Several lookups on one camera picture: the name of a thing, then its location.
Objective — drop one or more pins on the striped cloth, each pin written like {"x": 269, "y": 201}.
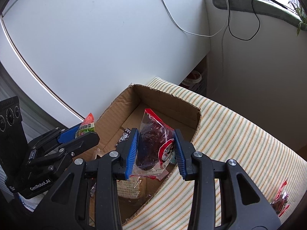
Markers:
{"x": 239, "y": 136}

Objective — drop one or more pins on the beige snack packet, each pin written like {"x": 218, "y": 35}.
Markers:
{"x": 129, "y": 189}

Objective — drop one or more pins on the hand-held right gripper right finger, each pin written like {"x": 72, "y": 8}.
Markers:
{"x": 179, "y": 153}

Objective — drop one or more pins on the potted spider plant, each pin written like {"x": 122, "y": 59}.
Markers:
{"x": 301, "y": 16}

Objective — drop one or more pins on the clear red packet dark snack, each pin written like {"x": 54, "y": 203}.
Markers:
{"x": 280, "y": 200}
{"x": 151, "y": 143}

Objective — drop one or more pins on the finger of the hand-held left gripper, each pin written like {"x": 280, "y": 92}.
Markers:
{"x": 69, "y": 133}
{"x": 81, "y": 142}

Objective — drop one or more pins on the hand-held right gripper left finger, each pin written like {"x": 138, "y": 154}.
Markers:
{"x": 132, "y": 152}

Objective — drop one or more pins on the green snack packet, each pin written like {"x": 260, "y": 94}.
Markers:
{"x": 87, "y": 124}

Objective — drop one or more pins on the brown cardboard box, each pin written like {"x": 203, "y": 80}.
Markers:
{"x": 163, "y": 107}

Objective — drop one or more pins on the white plastic basket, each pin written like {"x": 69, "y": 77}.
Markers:
{"x": 194, "y": 81}

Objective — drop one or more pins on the white wardrobe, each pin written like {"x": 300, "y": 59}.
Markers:
{"x": 96, "y": 40}

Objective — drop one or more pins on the black white patterned packet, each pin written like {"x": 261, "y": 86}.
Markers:
{"x": 123, "y": 136}

